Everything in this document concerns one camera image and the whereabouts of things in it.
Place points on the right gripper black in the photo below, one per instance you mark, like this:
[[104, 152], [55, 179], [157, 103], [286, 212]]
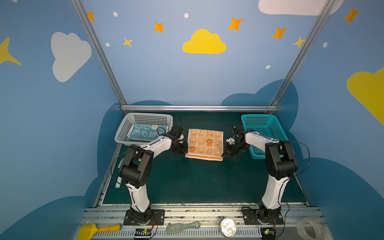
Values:
[[233, 148]]

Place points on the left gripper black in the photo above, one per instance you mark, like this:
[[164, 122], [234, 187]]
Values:
[[179, 147]]

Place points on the orange swirl pattern towel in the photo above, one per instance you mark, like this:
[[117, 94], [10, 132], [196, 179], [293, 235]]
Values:
[[205, 145]]

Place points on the bunny face pattern towel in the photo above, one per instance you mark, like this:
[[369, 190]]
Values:
[[147, 132]]

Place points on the teal perforated plastic basket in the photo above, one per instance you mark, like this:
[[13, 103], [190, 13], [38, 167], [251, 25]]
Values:
[[266, 125]]

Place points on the white perforated plastic basket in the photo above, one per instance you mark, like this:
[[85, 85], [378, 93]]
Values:
[[130, 119]]

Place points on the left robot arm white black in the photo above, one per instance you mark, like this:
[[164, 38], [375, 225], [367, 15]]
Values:
[[137, 164]]

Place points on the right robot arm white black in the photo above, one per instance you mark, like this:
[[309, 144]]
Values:
[[281, 165]]

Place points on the light blue plastic spoon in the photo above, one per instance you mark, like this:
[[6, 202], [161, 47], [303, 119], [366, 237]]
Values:
[[119, 179]]

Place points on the round silver tin lid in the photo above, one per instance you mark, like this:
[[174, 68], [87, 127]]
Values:
[[227, 227]]

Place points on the pale green hair brush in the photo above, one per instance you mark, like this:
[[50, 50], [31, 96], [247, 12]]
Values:
[[178, 228]]

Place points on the right small circuit board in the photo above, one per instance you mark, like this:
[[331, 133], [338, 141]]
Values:
[[268, 234]]

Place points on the small circuit board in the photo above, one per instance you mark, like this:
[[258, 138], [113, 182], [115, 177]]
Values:
[[268, 234], [142, 234]]

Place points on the left small circuit board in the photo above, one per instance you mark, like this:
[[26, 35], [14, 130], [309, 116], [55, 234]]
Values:
[[142, 234]]

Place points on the clear tape roll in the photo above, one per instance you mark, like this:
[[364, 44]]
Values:
[[310, 229]]

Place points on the yellow toy shovel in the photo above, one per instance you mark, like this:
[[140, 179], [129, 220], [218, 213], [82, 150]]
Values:
[[86, 232]]

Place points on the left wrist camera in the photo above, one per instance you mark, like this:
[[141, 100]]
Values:
[[177, 132]]

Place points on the aluminium frame back rail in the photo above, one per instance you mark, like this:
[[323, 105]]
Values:
[[159, 108]]

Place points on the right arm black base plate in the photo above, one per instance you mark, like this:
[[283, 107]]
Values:
[[262, 216]]

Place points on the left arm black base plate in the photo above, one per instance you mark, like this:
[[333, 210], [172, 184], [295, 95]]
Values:
[[149, 217]]

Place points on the aluminium front rail bed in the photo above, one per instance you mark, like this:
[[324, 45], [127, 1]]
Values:
[[209, 215]]

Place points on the aluminium frame right post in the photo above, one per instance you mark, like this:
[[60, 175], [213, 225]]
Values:
[[311, 38]]

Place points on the aluminium frame post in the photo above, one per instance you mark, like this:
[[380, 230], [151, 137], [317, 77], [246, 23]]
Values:
[[311, 38], [88, 26]]

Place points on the aluminium frame left post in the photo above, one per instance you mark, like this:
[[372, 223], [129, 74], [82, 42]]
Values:
[[88, 26]]

